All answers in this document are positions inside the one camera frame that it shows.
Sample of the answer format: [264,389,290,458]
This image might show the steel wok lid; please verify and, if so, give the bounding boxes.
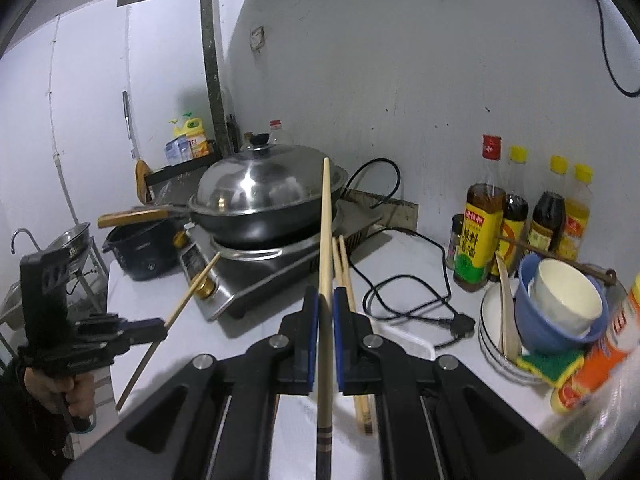
[189,132,333,211]

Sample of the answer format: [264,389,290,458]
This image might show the hanging wooden spatula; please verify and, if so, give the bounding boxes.
[134,159,153,205]

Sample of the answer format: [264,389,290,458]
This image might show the pale wooden rice spoon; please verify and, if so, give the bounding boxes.
[495,252,522,361]

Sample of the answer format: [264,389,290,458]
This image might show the white plate dark rim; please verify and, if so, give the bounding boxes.
[478,277,551,386]

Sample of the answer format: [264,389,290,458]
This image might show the yellow oil bottle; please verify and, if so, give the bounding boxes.
[557,163,596,261]

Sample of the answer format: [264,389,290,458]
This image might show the steel basin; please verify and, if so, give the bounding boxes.
[47,222,93,261]

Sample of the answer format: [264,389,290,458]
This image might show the dark sauce bottle yellow cap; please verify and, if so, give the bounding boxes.
[527,155,568,256]
[492,146,530,281]

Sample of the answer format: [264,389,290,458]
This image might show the yellow oil jug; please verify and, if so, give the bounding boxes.
[172,112,208,158]

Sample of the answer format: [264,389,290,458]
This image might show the person's left hand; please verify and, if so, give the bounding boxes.
[22,367,97,419]

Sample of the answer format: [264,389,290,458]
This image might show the steel induction cooker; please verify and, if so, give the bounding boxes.
[177,200,386,322]

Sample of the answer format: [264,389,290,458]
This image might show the orange dish soap bottle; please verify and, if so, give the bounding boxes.
[550,272,640,413]

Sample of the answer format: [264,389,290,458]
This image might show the red cap sauce bottle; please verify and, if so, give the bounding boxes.
[452,134,507,293]

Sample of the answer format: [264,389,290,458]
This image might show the clear plastic bag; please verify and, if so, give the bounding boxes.
[545,330,640,476]

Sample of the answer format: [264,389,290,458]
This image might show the black kitchen rack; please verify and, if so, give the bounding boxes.
[145,152,221,201]

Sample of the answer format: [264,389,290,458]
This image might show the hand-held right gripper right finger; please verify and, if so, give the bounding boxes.
[332,286,587,480]

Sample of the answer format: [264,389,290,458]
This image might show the black power cable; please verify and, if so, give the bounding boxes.
[345,158,476,351]

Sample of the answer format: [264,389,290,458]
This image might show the white bowl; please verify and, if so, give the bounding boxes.
[527,258,604,333]

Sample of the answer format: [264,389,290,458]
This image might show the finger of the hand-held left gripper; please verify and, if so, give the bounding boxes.
[119,316,169,347]

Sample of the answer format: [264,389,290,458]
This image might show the blue bowl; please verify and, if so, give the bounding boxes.
[514,252,611,356]

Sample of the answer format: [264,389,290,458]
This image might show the grey vertical pipe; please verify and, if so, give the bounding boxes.
[200,0,232,156]

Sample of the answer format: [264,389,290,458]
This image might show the small spice jar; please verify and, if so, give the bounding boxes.
[446,213,466,271]

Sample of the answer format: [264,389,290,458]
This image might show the yellow green sponge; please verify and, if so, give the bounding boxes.
[516,347,586,388]

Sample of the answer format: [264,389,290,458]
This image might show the black rice cooker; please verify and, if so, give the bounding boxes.
[102,220,186,282]

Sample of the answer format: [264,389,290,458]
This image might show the black wok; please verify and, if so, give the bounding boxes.
[97,162,351,251]

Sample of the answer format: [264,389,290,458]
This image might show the black wall cable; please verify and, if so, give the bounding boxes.
[575,0,640,97]

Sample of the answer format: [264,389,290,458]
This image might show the clear bottle red cap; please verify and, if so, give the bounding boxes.
[267,120,295,147]

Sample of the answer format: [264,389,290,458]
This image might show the blue white carton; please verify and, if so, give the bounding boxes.
[165,136,193,166]

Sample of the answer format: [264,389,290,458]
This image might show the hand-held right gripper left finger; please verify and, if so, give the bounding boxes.
[62,287,321,480]

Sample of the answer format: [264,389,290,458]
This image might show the dark glass bottle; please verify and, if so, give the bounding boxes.
[226,114,241,157]

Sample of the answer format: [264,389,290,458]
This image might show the steel faucet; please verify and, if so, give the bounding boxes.
[11,228,42,253]

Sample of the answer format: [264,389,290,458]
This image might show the hanging metal utensil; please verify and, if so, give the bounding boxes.
[122,90,138,158]

